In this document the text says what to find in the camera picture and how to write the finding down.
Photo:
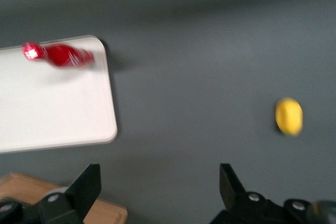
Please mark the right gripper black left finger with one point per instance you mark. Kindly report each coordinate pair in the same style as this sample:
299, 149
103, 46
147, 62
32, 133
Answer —
76, 197

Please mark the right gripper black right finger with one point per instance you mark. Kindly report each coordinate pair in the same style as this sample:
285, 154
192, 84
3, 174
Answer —
236, 203

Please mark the red coke bottle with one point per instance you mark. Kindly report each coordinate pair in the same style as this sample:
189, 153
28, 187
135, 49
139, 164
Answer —
63, 55

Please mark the beige plastic tray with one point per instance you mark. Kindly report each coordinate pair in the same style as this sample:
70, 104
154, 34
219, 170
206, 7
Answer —
52, 103

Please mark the wooden drawer cabinet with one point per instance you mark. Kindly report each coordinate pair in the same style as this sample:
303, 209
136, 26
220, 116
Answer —
110, 212

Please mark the yellow lemon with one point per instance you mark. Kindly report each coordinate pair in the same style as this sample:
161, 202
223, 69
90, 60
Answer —
288, 116

